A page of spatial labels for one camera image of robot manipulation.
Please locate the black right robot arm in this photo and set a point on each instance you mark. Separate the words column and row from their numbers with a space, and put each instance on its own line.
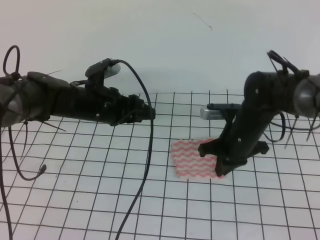
column 266, row 94

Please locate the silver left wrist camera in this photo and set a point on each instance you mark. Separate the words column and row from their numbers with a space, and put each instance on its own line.
column 108, row 67

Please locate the pink wavy striped towel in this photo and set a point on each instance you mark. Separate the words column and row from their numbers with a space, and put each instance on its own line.
column 188, row 162

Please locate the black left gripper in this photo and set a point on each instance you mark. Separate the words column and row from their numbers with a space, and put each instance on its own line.
column 105, row 106

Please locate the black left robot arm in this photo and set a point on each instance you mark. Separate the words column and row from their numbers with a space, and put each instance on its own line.
column 37, row 97

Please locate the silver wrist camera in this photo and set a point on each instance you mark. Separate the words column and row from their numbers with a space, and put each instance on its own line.
column 219, row 111
column 108, row 67

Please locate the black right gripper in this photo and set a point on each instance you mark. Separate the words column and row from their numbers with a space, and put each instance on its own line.
column 233, row 147

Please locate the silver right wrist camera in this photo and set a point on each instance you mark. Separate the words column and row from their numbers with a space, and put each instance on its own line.
column 219, row 111

